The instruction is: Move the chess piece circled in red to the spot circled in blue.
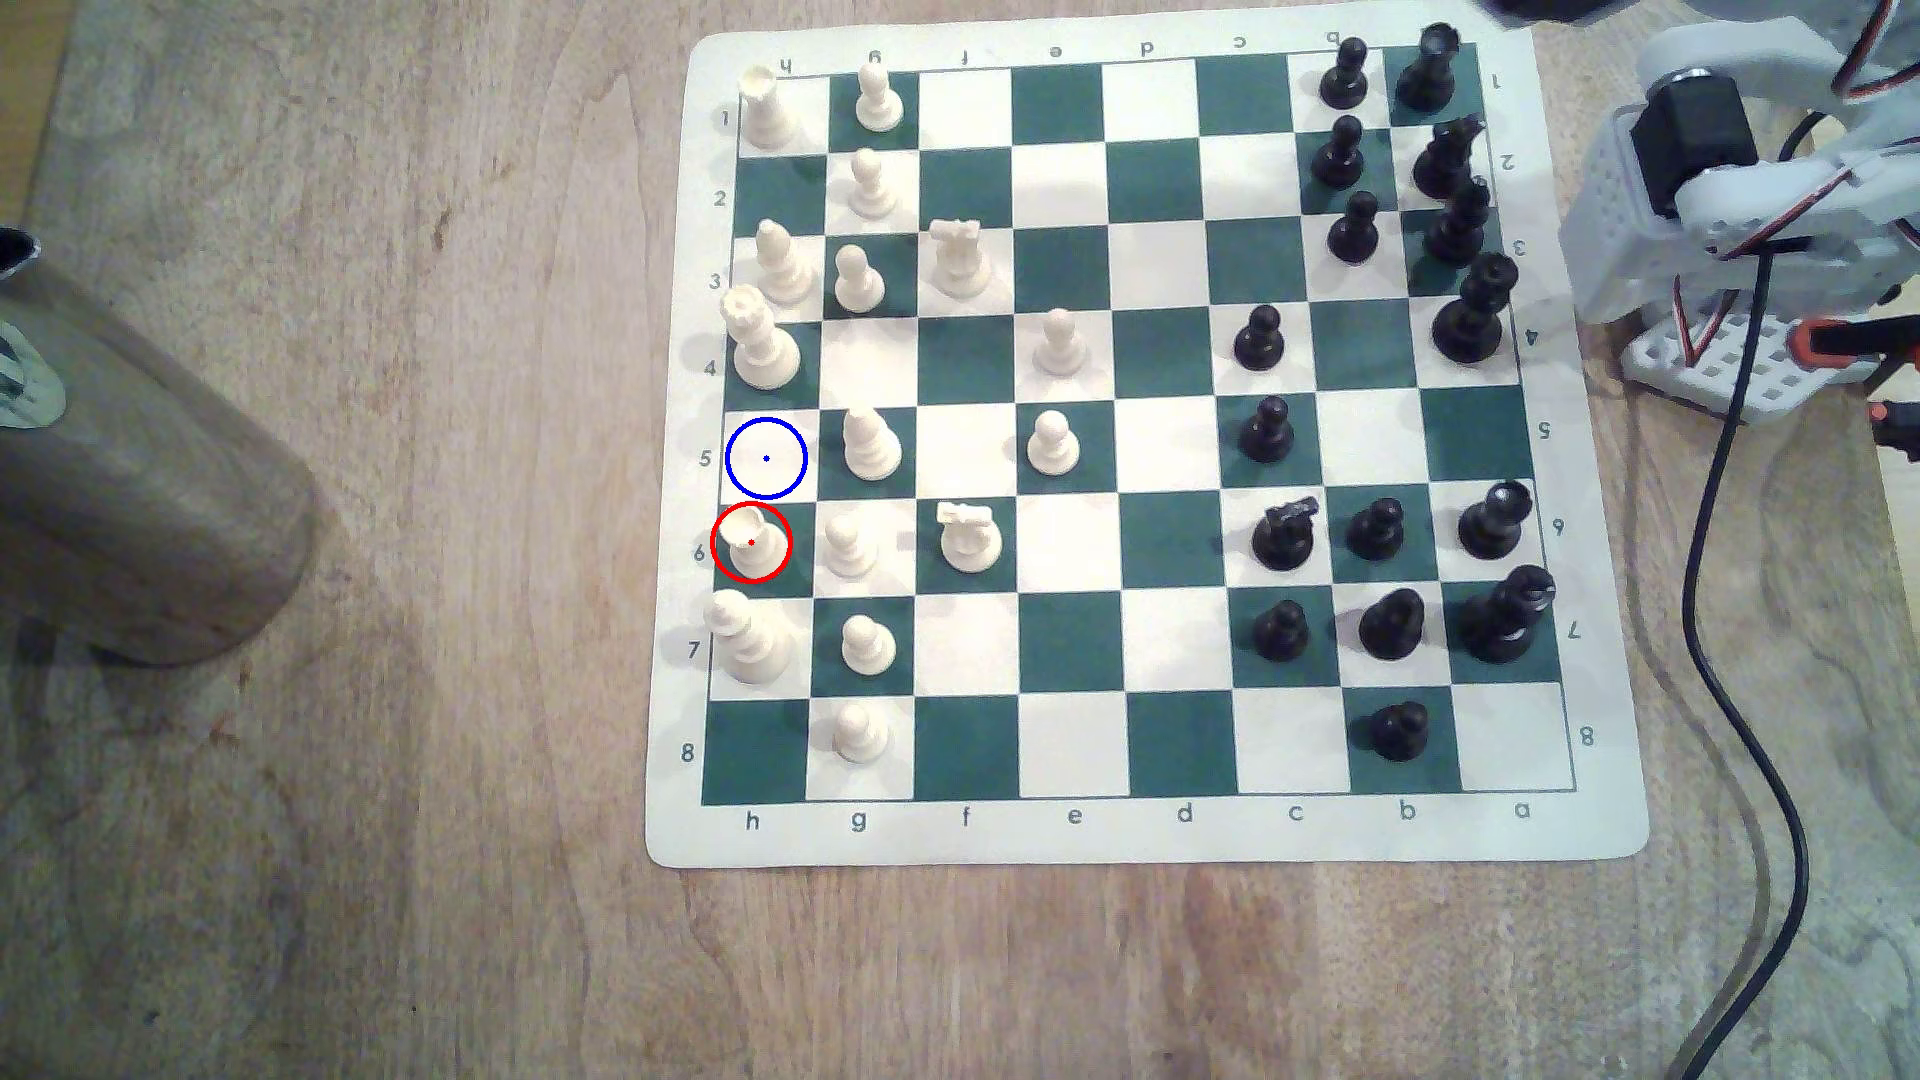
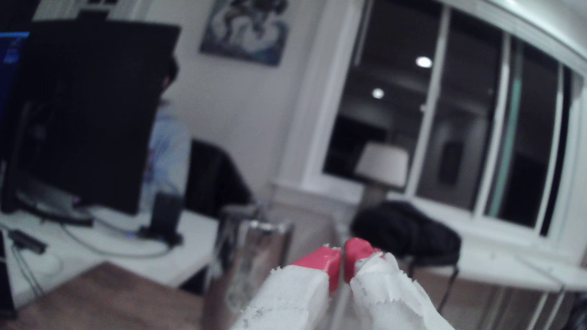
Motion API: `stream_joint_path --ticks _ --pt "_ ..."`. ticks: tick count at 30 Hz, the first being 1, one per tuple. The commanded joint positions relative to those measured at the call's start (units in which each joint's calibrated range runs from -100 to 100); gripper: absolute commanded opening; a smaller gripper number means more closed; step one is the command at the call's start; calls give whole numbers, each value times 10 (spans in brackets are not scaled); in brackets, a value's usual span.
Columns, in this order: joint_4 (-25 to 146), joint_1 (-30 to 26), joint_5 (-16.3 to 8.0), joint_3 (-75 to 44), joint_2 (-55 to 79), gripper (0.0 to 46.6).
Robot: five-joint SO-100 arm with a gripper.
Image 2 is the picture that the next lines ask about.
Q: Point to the red taped gripper finger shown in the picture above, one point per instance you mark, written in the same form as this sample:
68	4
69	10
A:
298	298
385	298

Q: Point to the stainless steel thermos bottle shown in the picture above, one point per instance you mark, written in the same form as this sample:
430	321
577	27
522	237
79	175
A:
247	261

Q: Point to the black bag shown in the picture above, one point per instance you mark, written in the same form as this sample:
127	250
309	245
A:
403	233

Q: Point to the white side table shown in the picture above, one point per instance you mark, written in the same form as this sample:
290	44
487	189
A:
504	270

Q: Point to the white shade table lamp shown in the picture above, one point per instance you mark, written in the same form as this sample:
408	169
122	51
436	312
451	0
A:
383	165

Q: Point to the black chair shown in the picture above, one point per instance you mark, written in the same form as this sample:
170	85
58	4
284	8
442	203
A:
211	178

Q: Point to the small black speaker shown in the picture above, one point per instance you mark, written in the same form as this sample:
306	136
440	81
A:
165	215

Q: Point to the white desk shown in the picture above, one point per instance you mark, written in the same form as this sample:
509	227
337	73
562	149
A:
137	266

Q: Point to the white framed window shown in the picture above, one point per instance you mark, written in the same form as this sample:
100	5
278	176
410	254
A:
435	114

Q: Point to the person in light shirt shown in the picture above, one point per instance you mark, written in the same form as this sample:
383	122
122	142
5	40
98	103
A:
167	146

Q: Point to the black computer monitor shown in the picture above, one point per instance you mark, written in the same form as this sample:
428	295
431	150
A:
91	114

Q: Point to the small black desk device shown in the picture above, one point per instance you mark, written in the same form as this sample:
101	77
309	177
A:
27	241

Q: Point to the blue lit computer screen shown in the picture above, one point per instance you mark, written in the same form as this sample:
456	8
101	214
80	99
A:
9	73

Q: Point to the dark wall poster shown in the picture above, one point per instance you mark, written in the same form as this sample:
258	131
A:
245	32

